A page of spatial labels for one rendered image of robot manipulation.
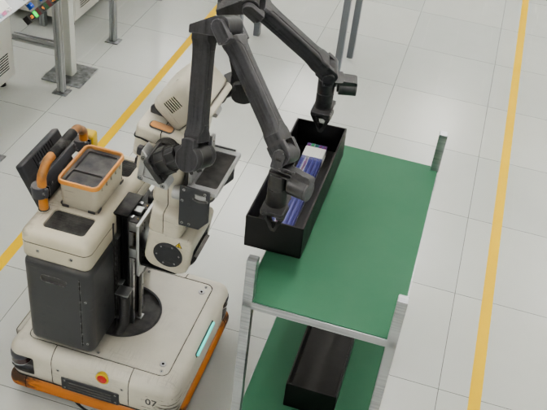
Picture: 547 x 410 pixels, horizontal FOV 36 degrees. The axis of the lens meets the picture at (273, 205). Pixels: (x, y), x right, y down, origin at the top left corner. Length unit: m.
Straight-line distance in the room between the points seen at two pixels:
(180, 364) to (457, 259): 1.65
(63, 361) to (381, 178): 1.31
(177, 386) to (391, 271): 0.94
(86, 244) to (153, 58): 2.84
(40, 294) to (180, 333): 0.55
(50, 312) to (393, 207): 1.24
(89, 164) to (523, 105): 3.35
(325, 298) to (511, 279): 1.88
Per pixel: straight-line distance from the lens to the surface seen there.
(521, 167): 5.00
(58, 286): 2.96
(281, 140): 2.26
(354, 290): 2.49
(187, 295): 3.37
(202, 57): 2.36
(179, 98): 2.51
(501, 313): 4.00
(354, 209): 2.79
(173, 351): 3.17
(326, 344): 3.13
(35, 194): 2.87
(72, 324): 3.06
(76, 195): 2.88
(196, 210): 2.68
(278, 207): 2.34
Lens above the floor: 2.64
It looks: 38 degrees down
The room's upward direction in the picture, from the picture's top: 7 degrees clockwise
